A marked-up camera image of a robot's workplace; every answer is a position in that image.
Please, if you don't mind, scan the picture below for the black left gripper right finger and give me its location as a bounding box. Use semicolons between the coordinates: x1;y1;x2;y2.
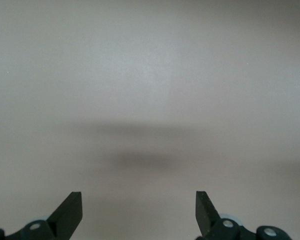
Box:
195;190;242;240

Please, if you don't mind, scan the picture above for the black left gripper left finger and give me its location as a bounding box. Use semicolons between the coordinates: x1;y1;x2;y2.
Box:
7;191;84;240

